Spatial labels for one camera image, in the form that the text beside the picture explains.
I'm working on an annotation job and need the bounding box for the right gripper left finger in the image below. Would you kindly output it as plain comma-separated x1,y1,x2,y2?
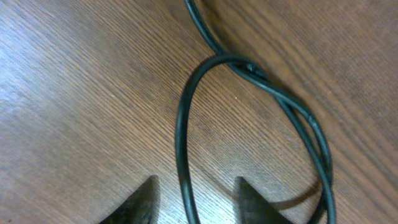
99,175,159,224

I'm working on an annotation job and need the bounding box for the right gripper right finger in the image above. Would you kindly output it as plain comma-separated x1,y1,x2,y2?
235,177,292,224

